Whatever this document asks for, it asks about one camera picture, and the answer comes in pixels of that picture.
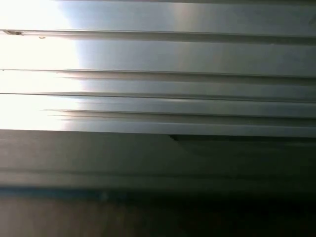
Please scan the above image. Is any black PC case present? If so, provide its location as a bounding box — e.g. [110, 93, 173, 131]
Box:
[0, 129, 316, 237]

